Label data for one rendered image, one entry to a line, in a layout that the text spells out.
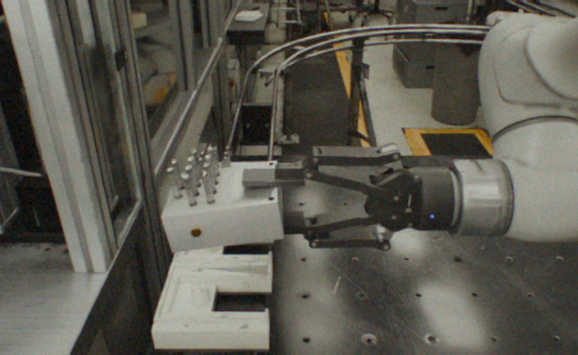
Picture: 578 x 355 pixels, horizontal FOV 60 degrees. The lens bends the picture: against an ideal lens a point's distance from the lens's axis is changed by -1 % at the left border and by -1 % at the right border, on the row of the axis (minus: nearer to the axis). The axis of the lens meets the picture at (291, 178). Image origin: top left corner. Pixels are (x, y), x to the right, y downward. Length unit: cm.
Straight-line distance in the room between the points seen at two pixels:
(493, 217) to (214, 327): 35
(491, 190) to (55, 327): 51
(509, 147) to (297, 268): 54
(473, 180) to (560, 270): 61
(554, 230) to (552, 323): 43
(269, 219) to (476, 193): 22
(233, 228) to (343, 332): 41
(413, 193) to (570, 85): 21
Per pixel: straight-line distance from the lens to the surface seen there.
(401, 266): 105
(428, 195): 56
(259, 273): 70
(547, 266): 115
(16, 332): 66
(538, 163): 60
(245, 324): 64
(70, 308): 66
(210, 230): 55
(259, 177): 56
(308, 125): 333
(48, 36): 57
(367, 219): 58
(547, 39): 64
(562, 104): 65
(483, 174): 58
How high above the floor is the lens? 133
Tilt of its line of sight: 29 degrees down
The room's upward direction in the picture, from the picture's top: straight up
